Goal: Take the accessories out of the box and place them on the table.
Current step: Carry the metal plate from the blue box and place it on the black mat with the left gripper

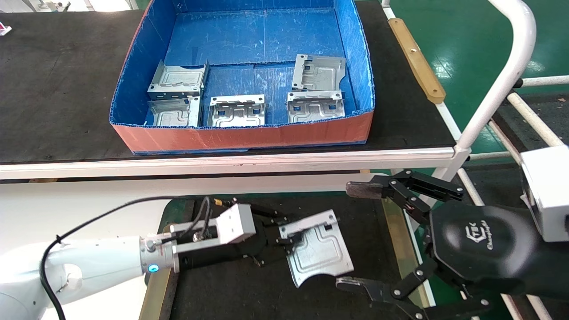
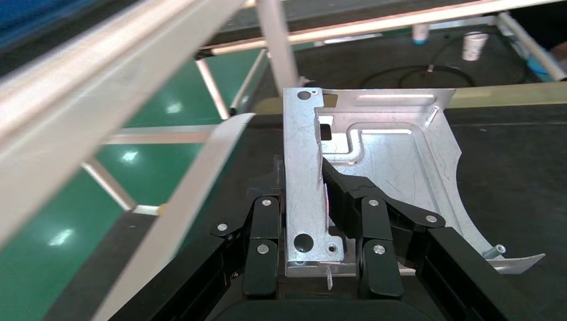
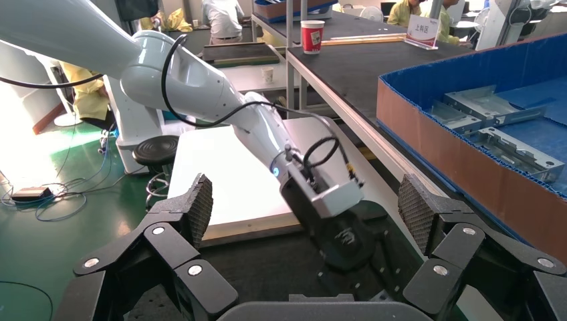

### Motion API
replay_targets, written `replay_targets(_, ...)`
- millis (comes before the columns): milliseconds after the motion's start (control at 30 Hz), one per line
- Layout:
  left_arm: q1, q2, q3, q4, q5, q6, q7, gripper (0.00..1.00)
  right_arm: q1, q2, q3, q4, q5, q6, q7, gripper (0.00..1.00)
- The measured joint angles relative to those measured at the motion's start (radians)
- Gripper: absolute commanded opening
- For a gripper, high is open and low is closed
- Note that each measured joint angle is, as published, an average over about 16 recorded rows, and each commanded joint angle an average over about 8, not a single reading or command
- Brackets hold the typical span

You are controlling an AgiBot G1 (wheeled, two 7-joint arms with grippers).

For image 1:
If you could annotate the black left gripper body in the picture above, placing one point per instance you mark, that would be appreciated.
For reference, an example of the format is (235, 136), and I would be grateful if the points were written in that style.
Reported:
(222, 253)

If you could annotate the white table edge rail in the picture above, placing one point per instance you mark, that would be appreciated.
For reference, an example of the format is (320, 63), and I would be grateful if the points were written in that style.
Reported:
(266, 161)

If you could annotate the blue corrugated box orange outside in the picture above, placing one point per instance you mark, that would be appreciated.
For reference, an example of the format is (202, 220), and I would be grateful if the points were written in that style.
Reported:
(244, 135)

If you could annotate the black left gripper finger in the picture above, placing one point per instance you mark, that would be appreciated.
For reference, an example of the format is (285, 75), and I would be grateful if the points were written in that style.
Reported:
(278, 218)
(291, 242)

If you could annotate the curved white frame pipe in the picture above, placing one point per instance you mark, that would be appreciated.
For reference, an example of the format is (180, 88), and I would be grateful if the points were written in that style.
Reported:
(511, 75)

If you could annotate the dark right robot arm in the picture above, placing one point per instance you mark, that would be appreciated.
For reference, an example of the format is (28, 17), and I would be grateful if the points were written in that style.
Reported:
(555, 275)

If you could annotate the thin white rack pipe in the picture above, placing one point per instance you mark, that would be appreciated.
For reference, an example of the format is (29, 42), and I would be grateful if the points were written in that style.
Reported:
(489, 156)
(504, 141)

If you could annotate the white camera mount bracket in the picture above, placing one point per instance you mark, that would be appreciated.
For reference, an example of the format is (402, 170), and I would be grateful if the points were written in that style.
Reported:
(200, 247)

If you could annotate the stamped metal bracket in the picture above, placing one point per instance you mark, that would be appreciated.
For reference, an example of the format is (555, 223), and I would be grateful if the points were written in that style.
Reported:
(171, 114)
(315, 110)
(175, 80)
(320, 73)
(318, 249)
(235, 114)

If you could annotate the small pink object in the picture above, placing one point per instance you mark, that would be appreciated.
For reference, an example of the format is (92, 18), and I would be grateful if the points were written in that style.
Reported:
(4, 30)

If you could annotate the grey background equipment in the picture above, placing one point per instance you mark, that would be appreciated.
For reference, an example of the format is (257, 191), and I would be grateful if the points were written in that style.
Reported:
(58, 5)

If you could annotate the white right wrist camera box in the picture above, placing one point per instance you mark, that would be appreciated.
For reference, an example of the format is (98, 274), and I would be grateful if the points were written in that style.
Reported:
(549, 191)

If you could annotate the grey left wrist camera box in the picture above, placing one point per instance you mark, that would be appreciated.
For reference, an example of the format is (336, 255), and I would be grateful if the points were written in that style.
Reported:
(233, 224)

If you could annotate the black work mat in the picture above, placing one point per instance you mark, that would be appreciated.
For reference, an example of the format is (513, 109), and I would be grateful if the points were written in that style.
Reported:
(249, 293)

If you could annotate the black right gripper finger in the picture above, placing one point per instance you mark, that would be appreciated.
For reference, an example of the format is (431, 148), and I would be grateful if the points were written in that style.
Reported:
(400, 186)
(378, 291)

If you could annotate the large black table mat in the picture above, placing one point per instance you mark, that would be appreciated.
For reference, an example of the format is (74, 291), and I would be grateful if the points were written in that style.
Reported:
(26, 53)

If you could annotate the black side rack mat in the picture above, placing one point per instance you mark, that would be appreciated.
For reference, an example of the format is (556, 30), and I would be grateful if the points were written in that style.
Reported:
(549, 109)

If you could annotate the dark brown edge strip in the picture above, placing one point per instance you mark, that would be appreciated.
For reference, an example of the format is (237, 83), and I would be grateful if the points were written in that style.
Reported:
(166, 298)

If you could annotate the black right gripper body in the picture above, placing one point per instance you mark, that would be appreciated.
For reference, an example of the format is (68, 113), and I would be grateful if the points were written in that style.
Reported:
(484, 244)

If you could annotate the tan wooden strip with holes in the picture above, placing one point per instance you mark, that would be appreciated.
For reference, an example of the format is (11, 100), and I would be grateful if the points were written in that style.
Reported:
(418, 62)

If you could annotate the tan edge strip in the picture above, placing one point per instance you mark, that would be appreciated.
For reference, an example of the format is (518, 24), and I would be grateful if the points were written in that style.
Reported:
(153, 298)
(400, 249)

